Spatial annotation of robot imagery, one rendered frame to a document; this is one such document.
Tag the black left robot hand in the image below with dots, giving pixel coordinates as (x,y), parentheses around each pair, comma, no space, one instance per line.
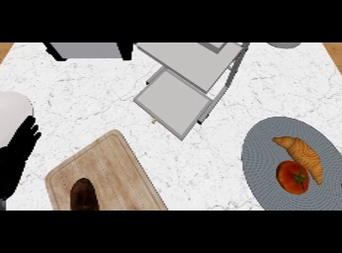
(8,164)

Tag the red tomato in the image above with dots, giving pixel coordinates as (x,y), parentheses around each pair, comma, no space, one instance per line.
(288,179)

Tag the grey oval placemat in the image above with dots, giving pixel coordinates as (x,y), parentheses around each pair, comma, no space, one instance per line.
(261,154)

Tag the grey tiered shelf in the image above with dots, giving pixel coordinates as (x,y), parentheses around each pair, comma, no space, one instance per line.
(178,99)

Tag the golden croissant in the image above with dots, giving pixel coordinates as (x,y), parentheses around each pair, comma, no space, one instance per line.
(305,154)

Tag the white rounded object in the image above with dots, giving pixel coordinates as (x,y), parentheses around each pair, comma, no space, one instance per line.
(4,115)

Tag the dark brown oval food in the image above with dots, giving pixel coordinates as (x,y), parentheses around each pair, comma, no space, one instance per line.
(84,196)

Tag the wooden cutting board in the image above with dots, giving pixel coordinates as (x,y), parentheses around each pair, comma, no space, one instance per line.
(110,164)

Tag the grey appliance with black legs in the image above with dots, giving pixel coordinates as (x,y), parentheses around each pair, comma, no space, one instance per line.
(89,49)

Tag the grey round object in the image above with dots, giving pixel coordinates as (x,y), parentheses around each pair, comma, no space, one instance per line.
(285,44)

